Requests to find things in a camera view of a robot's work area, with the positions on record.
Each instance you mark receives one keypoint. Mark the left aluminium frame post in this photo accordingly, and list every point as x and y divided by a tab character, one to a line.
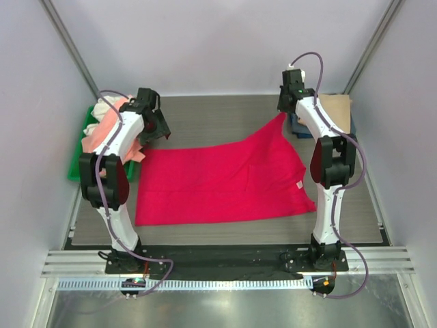
66	38

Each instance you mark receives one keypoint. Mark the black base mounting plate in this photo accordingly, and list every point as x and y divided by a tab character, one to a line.
225	262

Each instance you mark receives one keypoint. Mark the magenta t shirt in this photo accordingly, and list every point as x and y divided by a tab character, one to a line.
260	177

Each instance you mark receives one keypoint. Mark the aluminium frame post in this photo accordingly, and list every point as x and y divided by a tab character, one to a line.
66	38
376	39

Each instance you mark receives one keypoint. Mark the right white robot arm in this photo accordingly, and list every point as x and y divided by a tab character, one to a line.
331	167

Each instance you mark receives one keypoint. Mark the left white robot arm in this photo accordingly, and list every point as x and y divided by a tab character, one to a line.
104	183

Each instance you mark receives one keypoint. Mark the white t shirt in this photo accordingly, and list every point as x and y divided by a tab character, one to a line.
102	116

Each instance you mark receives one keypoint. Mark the right aluminium frame post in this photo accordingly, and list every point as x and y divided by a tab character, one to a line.
376	39

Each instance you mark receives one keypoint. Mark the salmon pink t shirt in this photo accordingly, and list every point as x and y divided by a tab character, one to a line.
91	142

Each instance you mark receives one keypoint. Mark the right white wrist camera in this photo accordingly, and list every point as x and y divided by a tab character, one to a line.
293	68

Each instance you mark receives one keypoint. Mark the green plastic bin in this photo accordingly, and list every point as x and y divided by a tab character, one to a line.
73	172

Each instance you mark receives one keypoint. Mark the folded blue t shirt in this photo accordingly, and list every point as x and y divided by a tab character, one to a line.
302	131

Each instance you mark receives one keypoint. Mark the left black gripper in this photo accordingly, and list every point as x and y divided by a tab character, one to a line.
162	130

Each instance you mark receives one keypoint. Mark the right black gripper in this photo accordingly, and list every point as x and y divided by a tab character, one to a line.
281	106

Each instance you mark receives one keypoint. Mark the folded beige t shirt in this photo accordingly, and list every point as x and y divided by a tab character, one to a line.
335	109

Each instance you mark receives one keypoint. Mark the white slotted cable duct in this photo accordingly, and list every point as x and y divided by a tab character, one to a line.
133	284

